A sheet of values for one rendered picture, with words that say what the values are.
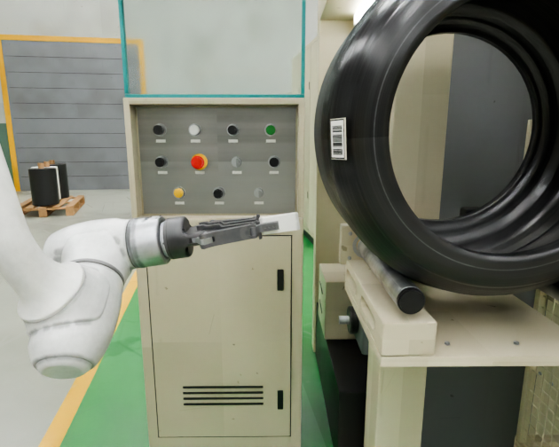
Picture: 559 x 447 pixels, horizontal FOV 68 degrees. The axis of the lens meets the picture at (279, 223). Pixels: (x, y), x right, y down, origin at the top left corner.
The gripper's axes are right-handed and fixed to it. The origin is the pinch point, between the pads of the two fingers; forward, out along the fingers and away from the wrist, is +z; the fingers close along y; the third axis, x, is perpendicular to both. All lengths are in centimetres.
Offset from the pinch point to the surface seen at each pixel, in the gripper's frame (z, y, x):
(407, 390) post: 27, 26, 55
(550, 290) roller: 44.7, -5.6, 17.1
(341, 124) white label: 11.1, -10.9, -15.5
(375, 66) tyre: 16.7, -11.3, -22.7
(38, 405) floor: -117, 90, 85
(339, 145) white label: 10.6, -10.3, -12.5
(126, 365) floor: -91, 122, 89
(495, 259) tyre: 32.2, -11.9, 7.8
